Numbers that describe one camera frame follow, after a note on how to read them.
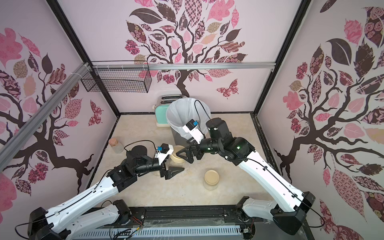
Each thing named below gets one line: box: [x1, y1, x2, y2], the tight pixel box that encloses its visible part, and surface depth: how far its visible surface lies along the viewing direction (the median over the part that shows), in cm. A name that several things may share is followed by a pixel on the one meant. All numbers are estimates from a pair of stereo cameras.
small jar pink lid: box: [109, 137, 124, 154], surface depth 95 cm
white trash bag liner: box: [166, 97, 212, 138], surface depth 93 cm
